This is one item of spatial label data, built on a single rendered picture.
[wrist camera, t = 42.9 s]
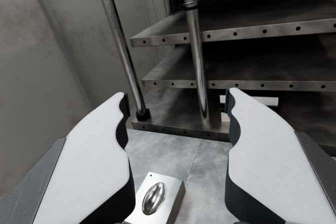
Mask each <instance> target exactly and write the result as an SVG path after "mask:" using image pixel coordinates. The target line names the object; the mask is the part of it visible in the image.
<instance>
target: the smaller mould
mask: <svg viewBox="0 0 336 224"><path fill-rule="evenodd" d="M185 193H186V189H185V185H184V181H183V179H179V178H175V177H170V176H166V175H162V174H158V173H153V172H148V174H147V176H146V178H145V179H144V181H143V183H142V185H141V186H140V188H139V190H138V192H137V193H136V195H135V197H136V205H135V209H134V211H133V212H132V214H131V215H130V216H129V217H128V218H127V219H125V220H124V221H123V223H126V224H174V222H175V220H176V217H177V214H178V212H179V209H180V206H181V203H182V201H183V198H184V195H185Z"/></svg>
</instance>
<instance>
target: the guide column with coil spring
mask: <svg viewBox="0 0 336 224"><path fill-rule="evenodd" d="M191 1H194V0H184V2H185V3H188V2H191ZM196 5H198V1H197V2H195V3H192V4H188V5H185V7H192V6H196ZM186 16H187V23H188V31H189V38H190V45H191V52H192V59H193V66H194V73H195V80H196V88H197V95H198V102H199V109H200V116H201V122H202V123H203V124H205V125H207V124H210V123H211V113H210V104H209V95H208V86H207V77H206V67H205V58H204V49H203V40H202V31H201V22H200V13H199V8H198V9H194V10H188V11H186Z"/></svg>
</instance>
